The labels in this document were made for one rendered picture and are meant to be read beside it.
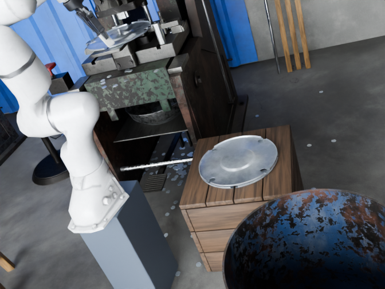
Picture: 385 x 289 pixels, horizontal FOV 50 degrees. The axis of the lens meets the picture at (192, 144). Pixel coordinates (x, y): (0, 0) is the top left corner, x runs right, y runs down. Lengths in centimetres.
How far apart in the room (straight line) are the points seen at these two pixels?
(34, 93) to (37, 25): 240
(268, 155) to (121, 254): 61
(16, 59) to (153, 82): 77
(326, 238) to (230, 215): 34
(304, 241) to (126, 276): 65
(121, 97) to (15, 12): 82
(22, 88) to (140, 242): 63
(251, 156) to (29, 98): 76
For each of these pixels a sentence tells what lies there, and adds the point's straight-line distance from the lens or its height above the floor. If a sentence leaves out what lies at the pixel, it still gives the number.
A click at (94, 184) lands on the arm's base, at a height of 55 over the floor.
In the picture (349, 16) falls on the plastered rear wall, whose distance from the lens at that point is 307.
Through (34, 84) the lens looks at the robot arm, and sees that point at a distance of 114.
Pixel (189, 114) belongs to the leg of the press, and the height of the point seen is 44.
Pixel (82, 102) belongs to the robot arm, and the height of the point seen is 82.
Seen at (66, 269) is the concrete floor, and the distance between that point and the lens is 198.
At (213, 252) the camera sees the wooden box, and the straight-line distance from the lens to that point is 154.
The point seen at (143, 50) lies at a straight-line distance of 180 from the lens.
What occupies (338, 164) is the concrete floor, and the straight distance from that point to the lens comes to 196.
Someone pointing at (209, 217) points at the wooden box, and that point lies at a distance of 141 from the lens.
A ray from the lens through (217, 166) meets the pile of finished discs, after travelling 149.
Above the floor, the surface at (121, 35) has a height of 79.
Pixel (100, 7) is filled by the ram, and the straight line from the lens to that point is 184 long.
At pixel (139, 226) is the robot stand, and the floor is 33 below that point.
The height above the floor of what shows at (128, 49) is 73.
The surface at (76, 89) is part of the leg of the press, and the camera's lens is 187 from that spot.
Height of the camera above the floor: 121
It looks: 31 degrees down
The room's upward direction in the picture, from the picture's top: 20 degrees counter-clockwise
